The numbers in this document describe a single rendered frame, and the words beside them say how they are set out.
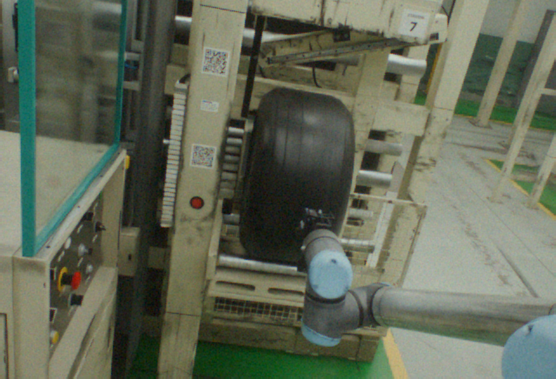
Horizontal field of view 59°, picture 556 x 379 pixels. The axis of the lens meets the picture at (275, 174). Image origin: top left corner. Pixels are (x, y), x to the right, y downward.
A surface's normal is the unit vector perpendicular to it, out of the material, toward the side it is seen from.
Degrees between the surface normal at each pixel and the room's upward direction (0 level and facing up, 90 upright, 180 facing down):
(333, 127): 34
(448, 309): 66
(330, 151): 51
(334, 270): 78
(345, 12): 90
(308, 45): 90
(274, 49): 90
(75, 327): 0
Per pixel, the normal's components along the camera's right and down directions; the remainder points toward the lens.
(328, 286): 0.06, 0.18
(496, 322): -0.89, -0.14
